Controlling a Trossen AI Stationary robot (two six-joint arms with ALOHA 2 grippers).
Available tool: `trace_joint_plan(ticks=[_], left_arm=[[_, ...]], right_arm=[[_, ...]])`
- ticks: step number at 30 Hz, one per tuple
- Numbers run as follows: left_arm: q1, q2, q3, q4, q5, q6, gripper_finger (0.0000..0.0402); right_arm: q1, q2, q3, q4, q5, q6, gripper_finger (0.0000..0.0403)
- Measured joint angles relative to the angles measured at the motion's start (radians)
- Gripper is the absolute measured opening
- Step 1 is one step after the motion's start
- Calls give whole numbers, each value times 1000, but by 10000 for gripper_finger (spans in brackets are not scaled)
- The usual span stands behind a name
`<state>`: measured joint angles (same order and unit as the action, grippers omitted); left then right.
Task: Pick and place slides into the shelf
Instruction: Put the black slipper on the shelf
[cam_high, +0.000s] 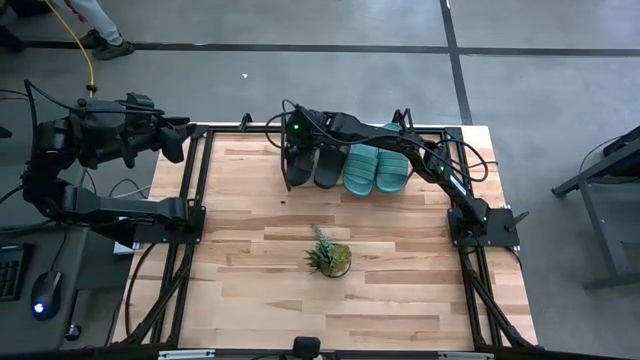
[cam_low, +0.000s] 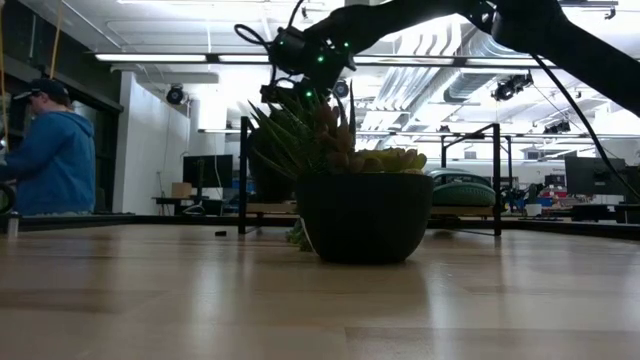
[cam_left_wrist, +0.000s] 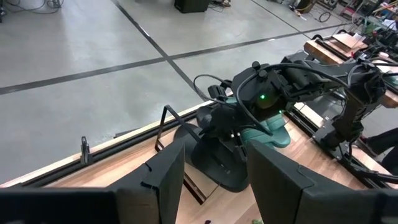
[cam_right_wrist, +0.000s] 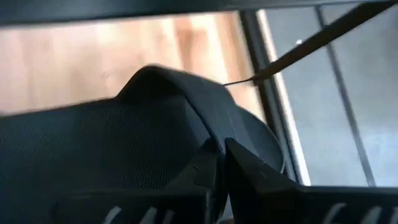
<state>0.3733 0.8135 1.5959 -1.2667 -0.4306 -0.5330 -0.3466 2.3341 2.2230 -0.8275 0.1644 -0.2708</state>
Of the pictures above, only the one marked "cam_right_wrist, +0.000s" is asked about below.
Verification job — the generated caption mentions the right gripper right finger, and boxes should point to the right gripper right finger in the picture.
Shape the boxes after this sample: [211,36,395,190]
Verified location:
[225,138,305,224]

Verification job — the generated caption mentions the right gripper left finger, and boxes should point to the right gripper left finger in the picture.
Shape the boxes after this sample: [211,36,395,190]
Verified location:
[166,138,221,196]

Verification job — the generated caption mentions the black rubber slide sandal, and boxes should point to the black rubber slide sandal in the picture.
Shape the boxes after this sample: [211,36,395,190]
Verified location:
[0,63,285,224]

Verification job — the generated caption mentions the black-framed wooden shelf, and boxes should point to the black-framed wooden shelf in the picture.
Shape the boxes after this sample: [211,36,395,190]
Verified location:
[0,0,398,116]

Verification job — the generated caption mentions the black aluminium table frame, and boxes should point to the black aluminium table frame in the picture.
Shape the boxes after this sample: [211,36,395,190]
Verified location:
[238,9,312,187]

